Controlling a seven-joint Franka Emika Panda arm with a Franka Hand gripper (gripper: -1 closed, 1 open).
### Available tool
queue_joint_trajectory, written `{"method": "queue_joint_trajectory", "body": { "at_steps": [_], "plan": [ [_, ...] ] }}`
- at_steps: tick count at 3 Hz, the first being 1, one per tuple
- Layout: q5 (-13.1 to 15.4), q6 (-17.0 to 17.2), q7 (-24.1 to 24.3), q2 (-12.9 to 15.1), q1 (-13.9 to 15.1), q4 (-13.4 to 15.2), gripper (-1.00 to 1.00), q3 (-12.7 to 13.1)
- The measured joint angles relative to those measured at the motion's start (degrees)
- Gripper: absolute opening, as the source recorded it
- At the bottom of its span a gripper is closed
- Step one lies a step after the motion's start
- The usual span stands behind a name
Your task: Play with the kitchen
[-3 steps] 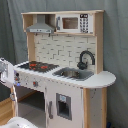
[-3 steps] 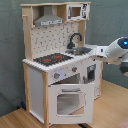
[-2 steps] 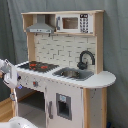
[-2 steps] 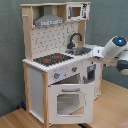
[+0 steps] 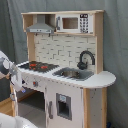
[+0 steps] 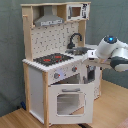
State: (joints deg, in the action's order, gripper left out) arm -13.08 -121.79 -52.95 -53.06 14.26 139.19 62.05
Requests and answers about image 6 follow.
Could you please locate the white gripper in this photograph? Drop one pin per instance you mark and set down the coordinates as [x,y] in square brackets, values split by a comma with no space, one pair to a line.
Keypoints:
[90,58]

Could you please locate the white oven door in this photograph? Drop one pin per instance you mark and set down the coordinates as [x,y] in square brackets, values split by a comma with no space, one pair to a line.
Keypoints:
[71,103]

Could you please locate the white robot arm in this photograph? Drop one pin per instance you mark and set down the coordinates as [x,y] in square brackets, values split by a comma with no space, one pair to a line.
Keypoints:
[110,53]

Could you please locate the wooden toy kitchen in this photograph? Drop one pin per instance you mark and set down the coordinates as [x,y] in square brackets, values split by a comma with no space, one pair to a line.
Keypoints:
[46,40]

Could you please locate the metal toy sink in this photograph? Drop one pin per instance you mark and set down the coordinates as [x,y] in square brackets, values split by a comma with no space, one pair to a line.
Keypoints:
[78,51]

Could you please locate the right red stove knob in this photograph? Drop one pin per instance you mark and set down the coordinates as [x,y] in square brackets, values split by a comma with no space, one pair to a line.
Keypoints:
[74,69]

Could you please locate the red stove knob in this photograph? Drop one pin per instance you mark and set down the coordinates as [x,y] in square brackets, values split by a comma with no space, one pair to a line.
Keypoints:
[74,69]
[56,75]

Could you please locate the black toy faucet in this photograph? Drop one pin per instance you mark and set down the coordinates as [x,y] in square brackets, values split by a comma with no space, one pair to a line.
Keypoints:
[74,39]

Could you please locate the black toy stovetop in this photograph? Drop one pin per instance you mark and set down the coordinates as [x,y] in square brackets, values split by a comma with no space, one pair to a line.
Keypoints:
[52,59]

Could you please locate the left red stove knob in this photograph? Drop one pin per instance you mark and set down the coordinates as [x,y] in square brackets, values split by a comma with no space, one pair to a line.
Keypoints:
[56,75]

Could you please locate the toy microwave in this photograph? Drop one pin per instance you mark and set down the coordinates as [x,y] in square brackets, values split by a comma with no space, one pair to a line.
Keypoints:
[78,11]

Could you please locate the grey range hood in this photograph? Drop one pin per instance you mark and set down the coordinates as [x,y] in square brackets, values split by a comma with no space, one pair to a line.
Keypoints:
[48,18]

